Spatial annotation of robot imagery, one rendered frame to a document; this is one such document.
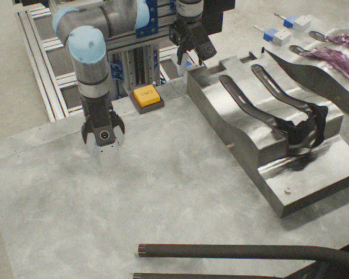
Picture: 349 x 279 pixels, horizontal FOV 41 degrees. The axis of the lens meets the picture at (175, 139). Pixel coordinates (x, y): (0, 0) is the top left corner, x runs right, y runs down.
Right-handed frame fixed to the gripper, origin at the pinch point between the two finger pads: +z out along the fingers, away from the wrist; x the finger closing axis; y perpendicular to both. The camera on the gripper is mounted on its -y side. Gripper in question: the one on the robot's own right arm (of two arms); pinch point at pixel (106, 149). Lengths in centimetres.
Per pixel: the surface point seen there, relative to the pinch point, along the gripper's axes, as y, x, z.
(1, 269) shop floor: 23, 48, 85
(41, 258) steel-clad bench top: -23.2, 21.9, 4.6
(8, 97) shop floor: 125, 35, 85
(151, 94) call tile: 16.6, -17.7, 0.9
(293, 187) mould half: -28.3, -40.0, -1.4
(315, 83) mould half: 5, -66, 1
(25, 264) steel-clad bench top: -23.5, 25.6, 4.6
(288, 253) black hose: -45, -28, -6
